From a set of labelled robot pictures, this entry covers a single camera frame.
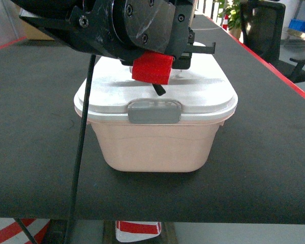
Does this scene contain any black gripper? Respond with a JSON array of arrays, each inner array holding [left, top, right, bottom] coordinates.
[[16, 1, 215, 96]]

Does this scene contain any white box lid grey handle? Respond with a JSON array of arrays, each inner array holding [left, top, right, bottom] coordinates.
[[73, 42, 239, 125]]

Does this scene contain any pink plastic storage box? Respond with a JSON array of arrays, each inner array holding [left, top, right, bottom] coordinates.
[[87, 111, 233, 172]]

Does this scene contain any cardboard box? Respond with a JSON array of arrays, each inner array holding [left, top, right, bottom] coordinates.
[[19, 8, 54, 41]]

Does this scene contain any red gripper mounted block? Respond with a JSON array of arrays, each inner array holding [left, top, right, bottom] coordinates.
[[132, 51, 174, 85]]

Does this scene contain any green potted plant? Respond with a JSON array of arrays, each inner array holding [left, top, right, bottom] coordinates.
[[214, 0, 243, 30]]

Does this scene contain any black office chair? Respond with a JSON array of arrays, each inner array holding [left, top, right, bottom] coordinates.
[[239, 1, 305, 83]]

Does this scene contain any black table mat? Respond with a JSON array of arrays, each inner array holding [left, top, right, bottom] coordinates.
[[0, 14, 305, 224]]

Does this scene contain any red white cone under table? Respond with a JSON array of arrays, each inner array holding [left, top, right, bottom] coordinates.
[[115, 221, 162, 243]]

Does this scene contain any red white traffic cone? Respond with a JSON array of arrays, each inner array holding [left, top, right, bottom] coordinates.
[[0, 218, 50, 243]]

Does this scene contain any black cable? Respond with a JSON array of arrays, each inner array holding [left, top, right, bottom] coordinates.
[[64, 53, 97, 244]]

